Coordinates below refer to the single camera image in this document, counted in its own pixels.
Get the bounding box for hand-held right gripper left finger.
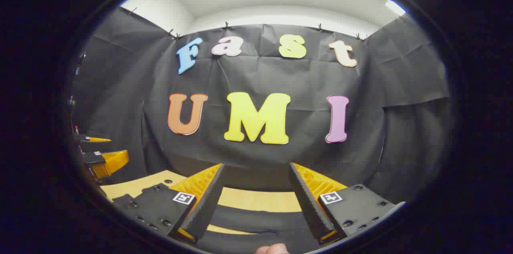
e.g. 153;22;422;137
111;163;226;244

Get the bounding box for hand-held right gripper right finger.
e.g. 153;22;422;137
289;162;406;246

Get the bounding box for black jeans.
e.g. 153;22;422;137
196;205;321;254

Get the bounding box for black backdrop cloth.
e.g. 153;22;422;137
70;6;453;206

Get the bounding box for white ceiling light panel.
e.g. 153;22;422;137
385;0;406;16

